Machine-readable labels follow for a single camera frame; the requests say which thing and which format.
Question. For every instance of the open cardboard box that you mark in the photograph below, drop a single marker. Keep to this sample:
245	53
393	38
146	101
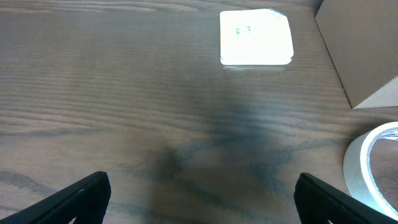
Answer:
361	38

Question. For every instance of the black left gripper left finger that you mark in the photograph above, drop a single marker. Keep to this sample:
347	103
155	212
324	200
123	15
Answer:
85	201

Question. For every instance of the white tape roll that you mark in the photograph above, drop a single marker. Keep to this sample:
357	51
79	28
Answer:
357	169

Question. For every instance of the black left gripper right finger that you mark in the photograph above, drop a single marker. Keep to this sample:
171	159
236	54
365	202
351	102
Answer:
320	203

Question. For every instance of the yellow sticky note pad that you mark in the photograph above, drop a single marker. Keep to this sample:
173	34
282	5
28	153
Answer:
255	37

